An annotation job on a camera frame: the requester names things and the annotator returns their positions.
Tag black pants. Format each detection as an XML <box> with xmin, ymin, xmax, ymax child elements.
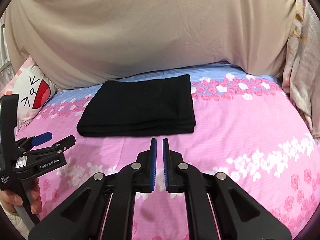
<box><xmin>76</xmin><ymin>75</ymin><xmax>196</xmax><ymax>137</ymax></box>

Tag white satin curtain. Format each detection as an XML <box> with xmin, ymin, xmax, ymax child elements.
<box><xmin>0</xmin><ymin>14</ymin><xmax>15</xmax><ymax>90</ymax></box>

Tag person's left hand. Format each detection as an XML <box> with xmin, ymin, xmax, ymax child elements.
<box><xmin>1</xmin><ymin>178</ymin><xmax>42</xmax><ymax>215</ymax></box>

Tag beige fabric headboard cover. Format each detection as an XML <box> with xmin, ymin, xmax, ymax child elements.
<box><xmin>4</xmin><ymin>0</ymin><xmax>295</xmax><ymax>89</ymax></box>

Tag white cat face pillow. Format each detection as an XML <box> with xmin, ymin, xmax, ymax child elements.
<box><xmin>1</xmin><ymin>57</ymin><xmax>57</xmax><ymax>126</ymax></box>

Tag pink floral bed sheet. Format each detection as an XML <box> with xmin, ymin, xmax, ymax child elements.
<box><xmin>17</xmin><ymin>64</ymin><xmax>319</xmax><ymax>236</ymax></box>

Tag crumpled grey floral blanket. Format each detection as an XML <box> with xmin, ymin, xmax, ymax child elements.
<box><xmin>282</xmin><ymin>0</ymin><xmax>319</xmax><ymax>139</ymax></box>

